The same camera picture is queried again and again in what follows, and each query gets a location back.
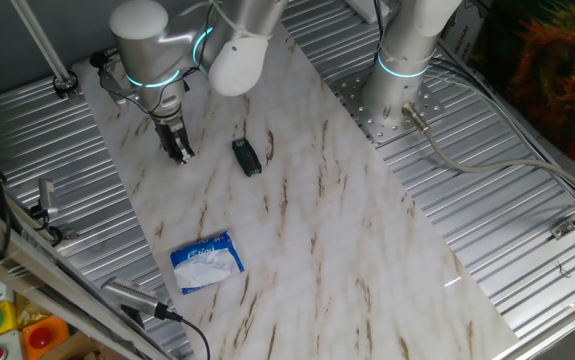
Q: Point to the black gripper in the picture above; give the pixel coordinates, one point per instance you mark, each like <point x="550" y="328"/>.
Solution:
<point x="171" y="132"/>

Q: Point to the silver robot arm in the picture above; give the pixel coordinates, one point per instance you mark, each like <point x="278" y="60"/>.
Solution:
<point x="407" y="60"/>

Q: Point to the dark folding hex key set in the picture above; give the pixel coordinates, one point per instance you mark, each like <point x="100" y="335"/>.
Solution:
<point x="247" y="157"/>

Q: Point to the blue white tissue pack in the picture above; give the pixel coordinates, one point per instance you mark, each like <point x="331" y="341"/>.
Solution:
<point x="207" y="262"/>

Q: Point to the white marble pattern board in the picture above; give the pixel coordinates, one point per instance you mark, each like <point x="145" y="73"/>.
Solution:
<point x="317" y="225"/>

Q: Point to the aluminium pole with black foot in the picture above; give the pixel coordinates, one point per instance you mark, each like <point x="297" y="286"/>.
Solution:
<point x="42" y="42"/>

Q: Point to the golden foil bag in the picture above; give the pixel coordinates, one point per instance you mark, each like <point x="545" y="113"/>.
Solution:
<point x="29" y="312"/>

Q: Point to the light wooden board pieces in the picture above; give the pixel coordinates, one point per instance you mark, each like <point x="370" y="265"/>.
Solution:
<point x="74" y="350"/>

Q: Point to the orange box red button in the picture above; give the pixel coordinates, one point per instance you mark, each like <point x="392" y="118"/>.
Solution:
<point x="42" y="337"/>

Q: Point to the grey box red button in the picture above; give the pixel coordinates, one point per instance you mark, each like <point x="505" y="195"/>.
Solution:
<point x="2" y="350"/>

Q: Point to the cardboard box red print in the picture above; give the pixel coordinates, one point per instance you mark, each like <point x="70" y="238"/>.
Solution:
<point x="462" y="35"/>

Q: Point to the colourful fuzzy cloth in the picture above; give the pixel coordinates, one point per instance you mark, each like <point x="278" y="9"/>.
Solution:
<point x="557" y="75"/>

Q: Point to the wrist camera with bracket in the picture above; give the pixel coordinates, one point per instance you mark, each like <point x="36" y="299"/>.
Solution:
<point x="113" y="82"/>

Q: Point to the silver depth camera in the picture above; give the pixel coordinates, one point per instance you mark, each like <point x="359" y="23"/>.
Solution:
<point x="129" y="296"/>
<point x="47" y="196"/>

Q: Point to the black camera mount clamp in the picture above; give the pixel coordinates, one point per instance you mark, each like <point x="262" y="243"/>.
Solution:
<point x="49" y="231"/>

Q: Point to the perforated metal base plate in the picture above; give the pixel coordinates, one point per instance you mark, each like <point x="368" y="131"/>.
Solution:
<point x="367" y="115"/>

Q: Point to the small metal corner bracket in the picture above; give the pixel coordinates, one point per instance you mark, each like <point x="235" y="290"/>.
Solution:
<point x="563" y="229"/>

